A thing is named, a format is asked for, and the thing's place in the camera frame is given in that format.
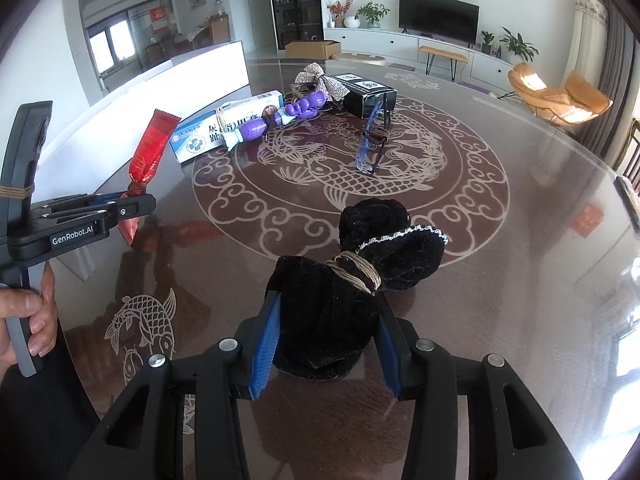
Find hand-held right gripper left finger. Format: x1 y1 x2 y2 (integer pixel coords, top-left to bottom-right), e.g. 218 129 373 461
90 290 283 480

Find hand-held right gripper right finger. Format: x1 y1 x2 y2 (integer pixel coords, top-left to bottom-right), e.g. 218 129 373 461
375 292 583 480

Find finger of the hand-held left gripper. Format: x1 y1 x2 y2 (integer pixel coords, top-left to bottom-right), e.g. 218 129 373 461
47 191 132 208
31 194 157 231

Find red snack packet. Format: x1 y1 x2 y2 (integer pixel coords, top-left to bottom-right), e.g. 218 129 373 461
117 109 182 246

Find black velvet pouch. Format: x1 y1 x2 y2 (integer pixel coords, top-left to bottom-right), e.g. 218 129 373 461
265 199 447 381

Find blue white medicine box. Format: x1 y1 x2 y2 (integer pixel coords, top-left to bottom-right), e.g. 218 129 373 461
169 90 284 164

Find purple plastic toy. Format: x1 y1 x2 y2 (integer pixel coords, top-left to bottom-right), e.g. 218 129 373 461
225 92 332 152

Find clear blue-framed glasses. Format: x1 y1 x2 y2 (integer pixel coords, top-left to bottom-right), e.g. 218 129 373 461
356 102 396 177

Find person's left hand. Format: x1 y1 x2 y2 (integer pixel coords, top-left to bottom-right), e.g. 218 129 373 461
0 262 59 377

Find white foam board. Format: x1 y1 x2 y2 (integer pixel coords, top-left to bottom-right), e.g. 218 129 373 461
37 40 250 171

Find dark framed balcony door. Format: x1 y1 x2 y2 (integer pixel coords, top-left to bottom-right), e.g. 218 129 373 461
85 0 176 78

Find person's dark clothing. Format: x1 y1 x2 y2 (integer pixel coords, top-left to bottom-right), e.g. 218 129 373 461
0 320 108 480

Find amber hair claw clip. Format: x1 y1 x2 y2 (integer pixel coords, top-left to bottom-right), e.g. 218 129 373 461
286 85 313 108

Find brown wooden sideboard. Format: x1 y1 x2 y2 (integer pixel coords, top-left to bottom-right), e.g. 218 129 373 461
192 14 231 51

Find silver glitter bow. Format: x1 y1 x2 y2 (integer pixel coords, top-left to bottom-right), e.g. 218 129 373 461
294 62 351 102

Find brown cardboard box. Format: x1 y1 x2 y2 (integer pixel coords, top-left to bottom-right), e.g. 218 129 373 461
285 40 342 59

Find black cardboard box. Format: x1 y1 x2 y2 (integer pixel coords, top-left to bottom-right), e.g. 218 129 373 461
332 73 398 118

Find dark glass display cabinet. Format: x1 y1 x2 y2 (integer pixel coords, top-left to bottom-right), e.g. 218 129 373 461
265 0 322 52

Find red flowers in vase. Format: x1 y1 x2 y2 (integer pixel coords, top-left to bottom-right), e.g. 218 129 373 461
326 0 353 28

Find purple floor mat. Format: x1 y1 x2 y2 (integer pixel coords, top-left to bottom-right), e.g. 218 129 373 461
457 79 496 95

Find dark flat object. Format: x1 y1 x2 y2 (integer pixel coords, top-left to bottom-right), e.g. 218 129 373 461
612 175 640 221

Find white television cabinet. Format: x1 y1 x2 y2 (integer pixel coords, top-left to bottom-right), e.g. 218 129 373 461
324 27 518 78

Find green plant in pale pot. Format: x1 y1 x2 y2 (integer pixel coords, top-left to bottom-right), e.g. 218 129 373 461
356 1 391 29

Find wooden bench with metal legs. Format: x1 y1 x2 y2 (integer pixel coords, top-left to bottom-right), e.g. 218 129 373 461
419 46 469 82

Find brown wooden chair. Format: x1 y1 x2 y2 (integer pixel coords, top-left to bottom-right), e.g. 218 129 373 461
620 117 640 196

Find orange lounge chair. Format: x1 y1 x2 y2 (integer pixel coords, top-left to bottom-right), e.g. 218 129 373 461
500 62 614 127

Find large leafy potted plant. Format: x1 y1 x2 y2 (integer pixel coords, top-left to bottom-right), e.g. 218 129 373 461
498 27 540 63

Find black television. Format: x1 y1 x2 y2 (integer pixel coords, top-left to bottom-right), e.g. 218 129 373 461
398 0 481 43

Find grey curtain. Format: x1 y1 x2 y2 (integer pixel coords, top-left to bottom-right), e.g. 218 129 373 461
592 0 640 171

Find cream covered standing air conditioner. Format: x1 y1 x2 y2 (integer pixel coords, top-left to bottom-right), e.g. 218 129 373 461
565 0 611 101

